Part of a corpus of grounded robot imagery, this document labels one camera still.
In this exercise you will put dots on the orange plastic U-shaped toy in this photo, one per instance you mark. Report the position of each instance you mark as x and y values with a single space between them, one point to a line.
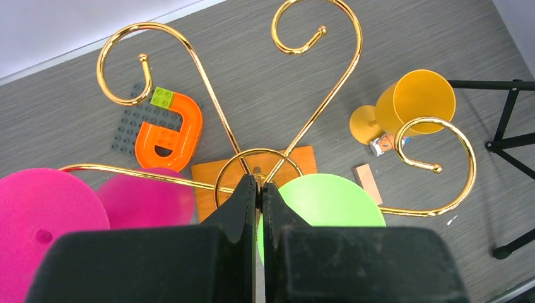
157 146

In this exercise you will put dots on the green plastic wine glass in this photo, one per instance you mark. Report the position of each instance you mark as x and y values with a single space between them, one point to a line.
316 200

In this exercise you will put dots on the pink plastic wine glass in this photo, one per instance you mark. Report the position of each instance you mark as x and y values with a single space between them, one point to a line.
40 205

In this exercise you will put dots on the grey lego plate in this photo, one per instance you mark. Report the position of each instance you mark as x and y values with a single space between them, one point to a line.
126 133

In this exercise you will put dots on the green lego brick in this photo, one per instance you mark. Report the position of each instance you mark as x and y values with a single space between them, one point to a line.
162 98

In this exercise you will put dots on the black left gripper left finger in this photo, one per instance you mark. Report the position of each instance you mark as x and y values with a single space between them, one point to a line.
210 262

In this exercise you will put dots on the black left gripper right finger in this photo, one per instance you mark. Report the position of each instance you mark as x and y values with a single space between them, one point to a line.
303 263

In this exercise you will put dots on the small colourful toy figure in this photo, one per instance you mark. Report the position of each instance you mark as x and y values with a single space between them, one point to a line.
382 144

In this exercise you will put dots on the yellow plastic wine glass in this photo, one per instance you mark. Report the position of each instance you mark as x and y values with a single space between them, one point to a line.
419 93

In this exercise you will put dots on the black music stand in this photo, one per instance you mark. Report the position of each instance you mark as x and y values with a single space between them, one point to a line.
499 144

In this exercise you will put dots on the small wooden block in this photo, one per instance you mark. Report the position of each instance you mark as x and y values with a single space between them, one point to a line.
367 181

